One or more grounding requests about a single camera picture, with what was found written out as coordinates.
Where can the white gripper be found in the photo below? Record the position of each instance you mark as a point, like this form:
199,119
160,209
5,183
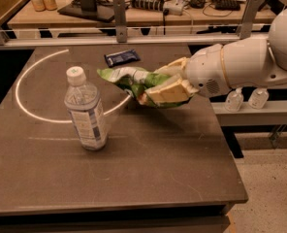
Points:
204,69

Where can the green rice chip bag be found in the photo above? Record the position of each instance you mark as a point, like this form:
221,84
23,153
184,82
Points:
133,80

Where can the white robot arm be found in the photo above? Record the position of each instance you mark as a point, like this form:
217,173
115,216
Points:
259,62

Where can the dark blue snack bar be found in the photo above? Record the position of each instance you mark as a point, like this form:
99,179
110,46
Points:
122,57

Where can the clear sanitizer bottle left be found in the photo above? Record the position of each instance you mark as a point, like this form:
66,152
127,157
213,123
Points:
234,100

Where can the clear sanitizer bottle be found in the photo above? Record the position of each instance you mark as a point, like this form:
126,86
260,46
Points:
234,100
258,98

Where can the white power adapter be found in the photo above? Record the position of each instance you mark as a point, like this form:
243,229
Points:
174,8

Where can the wooden desk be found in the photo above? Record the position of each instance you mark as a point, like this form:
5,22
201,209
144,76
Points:
27,18

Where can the clear sanitizer bottle right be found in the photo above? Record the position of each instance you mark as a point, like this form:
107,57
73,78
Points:
258,98

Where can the black power strip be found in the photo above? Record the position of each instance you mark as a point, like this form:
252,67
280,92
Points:
151,5

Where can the clear plastic water bottle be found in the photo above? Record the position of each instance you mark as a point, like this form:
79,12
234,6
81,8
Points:
85,108

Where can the grey metal shelf beam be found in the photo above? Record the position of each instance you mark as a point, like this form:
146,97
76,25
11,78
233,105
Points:
273,113

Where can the black monitor stand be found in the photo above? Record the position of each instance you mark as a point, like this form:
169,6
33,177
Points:
89,9

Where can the metal guard rail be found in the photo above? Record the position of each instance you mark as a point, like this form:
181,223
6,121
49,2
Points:
122,37

